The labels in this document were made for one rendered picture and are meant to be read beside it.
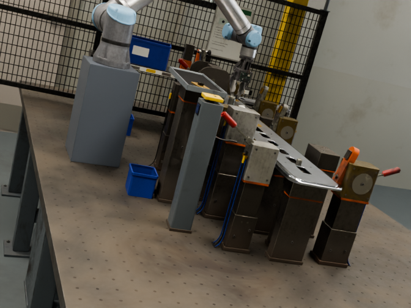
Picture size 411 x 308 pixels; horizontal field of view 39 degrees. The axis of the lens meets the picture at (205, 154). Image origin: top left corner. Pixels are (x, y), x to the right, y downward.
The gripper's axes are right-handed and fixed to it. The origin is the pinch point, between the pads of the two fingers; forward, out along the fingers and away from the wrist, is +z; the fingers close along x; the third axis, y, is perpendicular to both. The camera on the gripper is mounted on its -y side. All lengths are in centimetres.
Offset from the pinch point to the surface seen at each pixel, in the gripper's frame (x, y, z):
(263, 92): 11.2, 7.3, -5.7
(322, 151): 10, 85, 0
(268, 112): 16.0, 8.4, 3.0
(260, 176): -21, 109, 7
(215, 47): -1, -54, -16
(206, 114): -40, 99, -7
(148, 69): -39, -32, 1
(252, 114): -19, 83, -7
